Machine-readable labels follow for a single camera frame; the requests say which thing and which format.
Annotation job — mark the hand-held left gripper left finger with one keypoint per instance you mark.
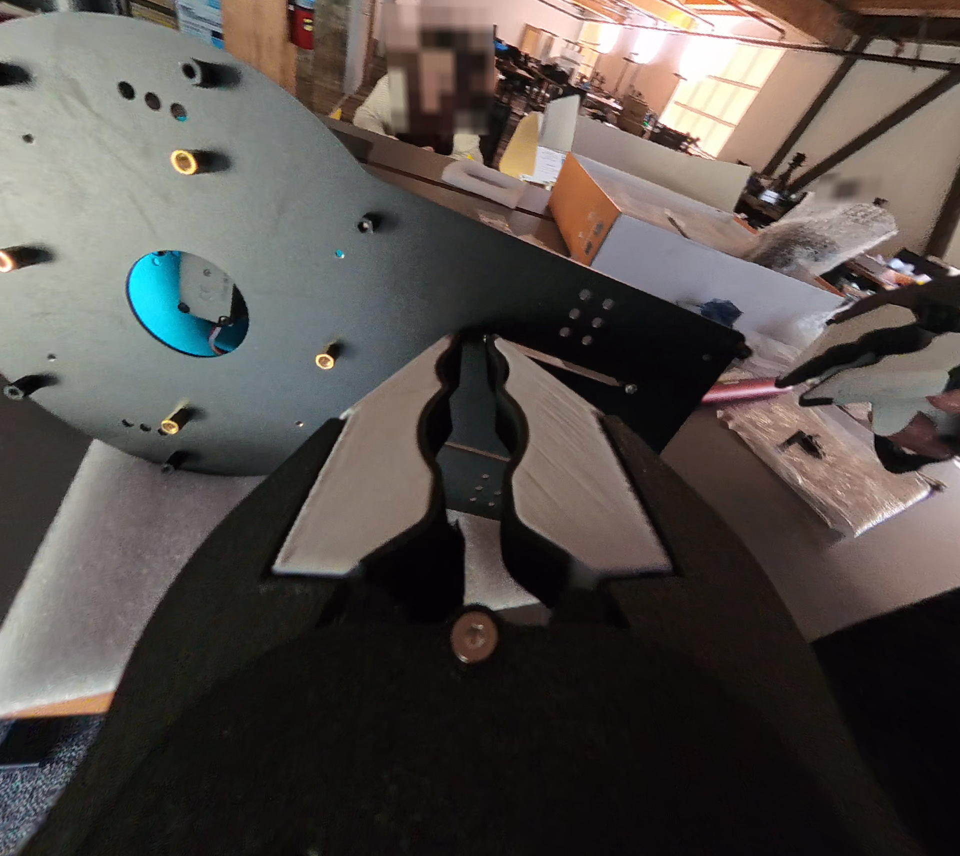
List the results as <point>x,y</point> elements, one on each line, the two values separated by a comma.
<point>360,481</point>

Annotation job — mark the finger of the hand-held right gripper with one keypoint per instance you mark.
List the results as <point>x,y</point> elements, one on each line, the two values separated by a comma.
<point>907,376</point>
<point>922,307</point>

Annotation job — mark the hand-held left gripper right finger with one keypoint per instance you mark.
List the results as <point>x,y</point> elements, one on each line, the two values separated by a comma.
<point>585,488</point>

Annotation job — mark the blue toy robot arm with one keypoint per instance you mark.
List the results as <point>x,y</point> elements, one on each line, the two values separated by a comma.
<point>300,233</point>

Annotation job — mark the dark grey desk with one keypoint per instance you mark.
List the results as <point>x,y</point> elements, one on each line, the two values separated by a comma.
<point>750,556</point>

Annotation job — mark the person's right hand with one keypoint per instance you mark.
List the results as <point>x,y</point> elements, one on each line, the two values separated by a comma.
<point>937,432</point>

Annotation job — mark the bubble wrap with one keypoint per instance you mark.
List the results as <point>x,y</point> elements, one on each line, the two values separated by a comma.
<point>817,241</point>

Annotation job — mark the small black standoffs and screws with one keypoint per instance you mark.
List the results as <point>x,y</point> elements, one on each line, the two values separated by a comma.
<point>802,443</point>

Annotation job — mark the pile of clear plastic bags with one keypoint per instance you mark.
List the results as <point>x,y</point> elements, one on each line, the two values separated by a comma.
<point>847,488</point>

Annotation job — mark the dark red screwdriver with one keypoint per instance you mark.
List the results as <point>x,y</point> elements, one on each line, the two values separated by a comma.
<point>742,391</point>

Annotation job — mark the white and orange cardboard box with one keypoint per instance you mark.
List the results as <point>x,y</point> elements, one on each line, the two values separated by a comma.
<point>675,271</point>

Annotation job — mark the thin metal tool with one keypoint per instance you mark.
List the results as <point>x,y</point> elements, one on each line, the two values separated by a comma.
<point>675,224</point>

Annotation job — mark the white foam sheet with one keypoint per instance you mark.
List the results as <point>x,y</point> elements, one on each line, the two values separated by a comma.
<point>90,571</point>

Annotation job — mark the bright background window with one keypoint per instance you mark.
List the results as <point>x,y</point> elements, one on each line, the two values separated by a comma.
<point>720,98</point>

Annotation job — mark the white foam insert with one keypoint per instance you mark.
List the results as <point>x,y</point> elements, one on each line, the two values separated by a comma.
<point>457,173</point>

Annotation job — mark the background office workstations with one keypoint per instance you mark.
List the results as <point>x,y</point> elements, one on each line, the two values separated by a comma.
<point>645,121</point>

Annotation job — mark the yellow paper folder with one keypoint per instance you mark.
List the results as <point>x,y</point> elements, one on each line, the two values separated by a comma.
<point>521,151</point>

